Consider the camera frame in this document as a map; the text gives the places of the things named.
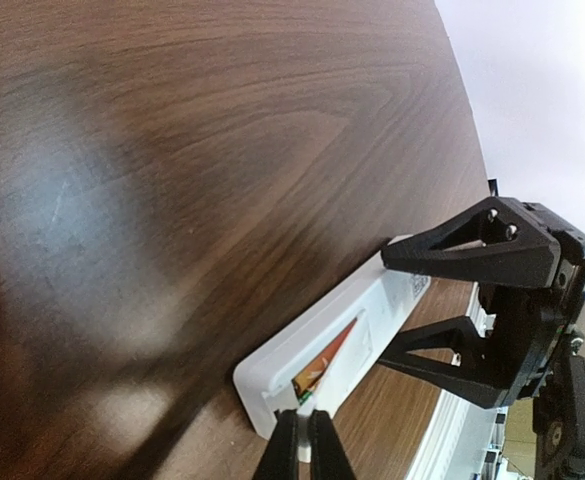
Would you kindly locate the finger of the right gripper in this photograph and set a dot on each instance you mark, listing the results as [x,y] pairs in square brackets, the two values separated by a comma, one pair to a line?
[452,356]
[496,241]

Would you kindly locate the white remote control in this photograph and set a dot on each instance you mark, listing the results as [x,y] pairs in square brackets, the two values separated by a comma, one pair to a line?
[381,301]

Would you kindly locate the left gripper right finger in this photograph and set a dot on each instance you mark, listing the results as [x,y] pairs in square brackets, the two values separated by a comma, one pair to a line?
[328,458]

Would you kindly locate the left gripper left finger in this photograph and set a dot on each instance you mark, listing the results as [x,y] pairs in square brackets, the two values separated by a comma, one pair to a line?
[280,458]

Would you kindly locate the white battery cover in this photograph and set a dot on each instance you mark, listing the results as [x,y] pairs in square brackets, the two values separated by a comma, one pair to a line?
[304,415]

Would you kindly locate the copper AA battery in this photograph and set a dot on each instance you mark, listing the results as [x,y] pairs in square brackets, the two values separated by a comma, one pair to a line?
[308,378]

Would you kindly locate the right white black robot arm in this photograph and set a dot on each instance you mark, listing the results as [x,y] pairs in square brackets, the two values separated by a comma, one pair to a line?
[529,266]

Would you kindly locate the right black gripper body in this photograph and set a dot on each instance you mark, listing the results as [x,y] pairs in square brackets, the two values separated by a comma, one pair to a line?
[531,324]

